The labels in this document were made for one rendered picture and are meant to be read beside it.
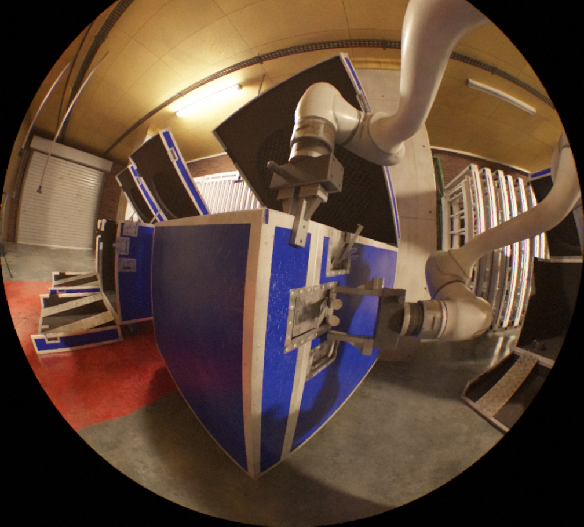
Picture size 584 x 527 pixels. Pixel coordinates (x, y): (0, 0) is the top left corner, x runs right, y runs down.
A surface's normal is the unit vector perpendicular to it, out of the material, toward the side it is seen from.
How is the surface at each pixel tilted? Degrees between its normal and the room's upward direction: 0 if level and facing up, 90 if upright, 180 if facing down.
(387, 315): 81
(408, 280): 90
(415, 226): 90
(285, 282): 90
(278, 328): 90
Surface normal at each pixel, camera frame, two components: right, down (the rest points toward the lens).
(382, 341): -0.30, -0.25
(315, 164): -0.62, -0.28
